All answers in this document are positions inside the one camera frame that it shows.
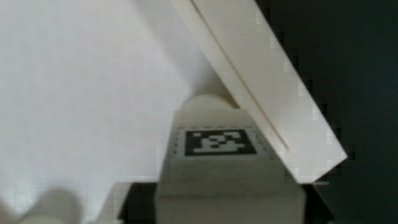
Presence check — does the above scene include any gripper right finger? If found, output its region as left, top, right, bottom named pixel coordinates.
left=301, top=184, right=333, bottom=224

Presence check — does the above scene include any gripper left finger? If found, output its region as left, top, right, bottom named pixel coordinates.
left=97, top=182, right=156, bottom=224

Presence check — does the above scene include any white table leg with tag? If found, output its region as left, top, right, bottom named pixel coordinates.
left=154, top=95, right=305, bottom=224

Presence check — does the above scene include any white square tabletop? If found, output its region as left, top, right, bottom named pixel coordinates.
left=0, top=0, right=346, bottom=224

